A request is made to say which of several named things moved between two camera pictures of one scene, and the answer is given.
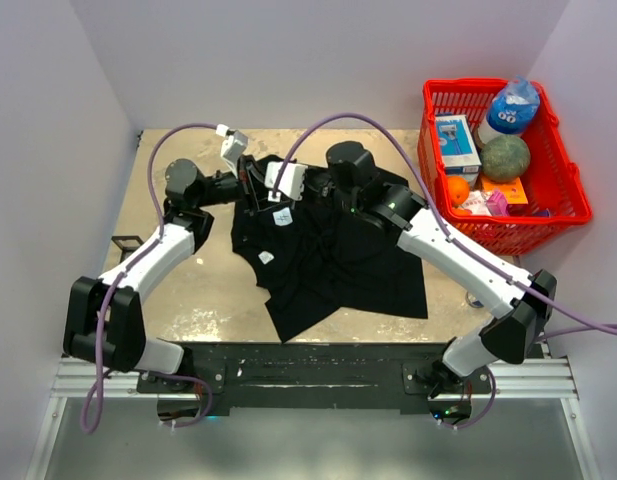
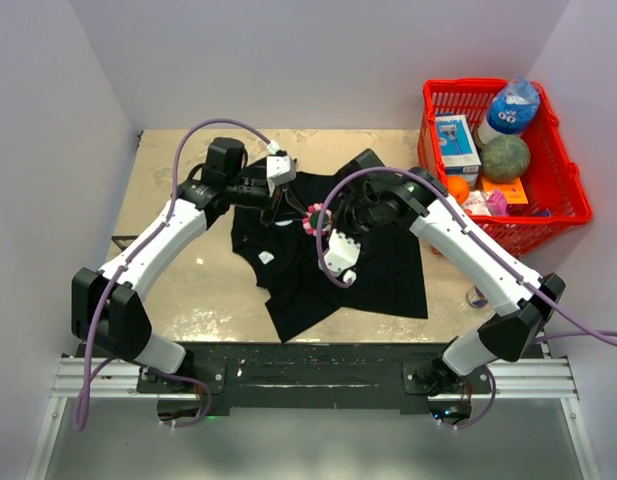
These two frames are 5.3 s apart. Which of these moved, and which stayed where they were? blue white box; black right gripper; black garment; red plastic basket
Moved: black right gripper
Stayed: black garment; red plastic basket; blue white box
